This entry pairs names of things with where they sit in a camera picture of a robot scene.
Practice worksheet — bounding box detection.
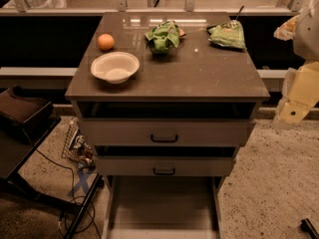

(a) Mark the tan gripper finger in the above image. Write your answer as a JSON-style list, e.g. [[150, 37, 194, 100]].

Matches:
[[273, 15, 299, 41], [275, 62, 319, 125]]

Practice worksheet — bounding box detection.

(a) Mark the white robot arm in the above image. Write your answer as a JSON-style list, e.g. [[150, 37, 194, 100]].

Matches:
[[274, 0, 319, 127]]

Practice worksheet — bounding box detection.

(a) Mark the grey drawer cabinet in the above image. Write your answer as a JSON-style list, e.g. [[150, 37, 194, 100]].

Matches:
[[64, 11, 271, 239]]

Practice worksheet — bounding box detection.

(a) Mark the open bottom drawer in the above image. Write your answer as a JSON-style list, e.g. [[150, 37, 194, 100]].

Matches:
[[102, 176, 223, 239]]

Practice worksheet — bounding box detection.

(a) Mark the middle drawer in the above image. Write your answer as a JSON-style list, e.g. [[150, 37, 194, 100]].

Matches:
[[95, 146, 237, 176]]

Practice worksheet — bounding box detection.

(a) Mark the top drawer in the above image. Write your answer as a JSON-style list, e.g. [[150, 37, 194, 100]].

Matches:
[[75, 102, 257, 147]]

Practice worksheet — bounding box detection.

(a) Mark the dark brown bag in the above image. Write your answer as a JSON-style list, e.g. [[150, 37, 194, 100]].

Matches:
[[0, 86, 54, 132]]

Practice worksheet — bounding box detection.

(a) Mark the black spoon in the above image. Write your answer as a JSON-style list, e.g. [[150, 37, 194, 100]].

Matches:
[[205, 5, 245, 32]]

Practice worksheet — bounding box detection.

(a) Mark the black object on floor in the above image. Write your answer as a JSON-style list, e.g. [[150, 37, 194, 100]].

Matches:
[[300, 218, 319, 239]]

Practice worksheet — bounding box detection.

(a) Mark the white bowl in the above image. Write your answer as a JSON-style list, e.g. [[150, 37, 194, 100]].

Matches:
[[91, 52, 140, 84]]

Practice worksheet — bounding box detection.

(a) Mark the orange fruit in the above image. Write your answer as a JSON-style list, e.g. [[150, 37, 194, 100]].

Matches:
[[98, 34, 115, 51]]

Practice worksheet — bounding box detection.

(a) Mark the black side table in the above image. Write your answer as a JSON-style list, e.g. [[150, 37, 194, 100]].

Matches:
[[0, 117, 105, 239]]

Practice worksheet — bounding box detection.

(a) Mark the black top drawer handle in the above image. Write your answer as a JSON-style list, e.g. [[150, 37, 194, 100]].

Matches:
[[150, 134, 178, 143]]

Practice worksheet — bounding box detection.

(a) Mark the black drawer handle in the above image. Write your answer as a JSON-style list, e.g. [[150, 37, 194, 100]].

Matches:
[[153, 167, 175, 176], [150, 134, 178, 143]]

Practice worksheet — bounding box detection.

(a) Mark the black middle drawer handle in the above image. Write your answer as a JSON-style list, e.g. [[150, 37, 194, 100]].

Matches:
[[153, 167, 175, 176]]

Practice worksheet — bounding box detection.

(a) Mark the wire basket with snacks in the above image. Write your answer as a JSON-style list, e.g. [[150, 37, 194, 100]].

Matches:
[[61, 118, 96, 170]]

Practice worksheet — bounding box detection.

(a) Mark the black cable on floor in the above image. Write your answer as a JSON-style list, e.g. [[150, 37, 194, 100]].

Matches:
[[23, 129, 103, 239]]

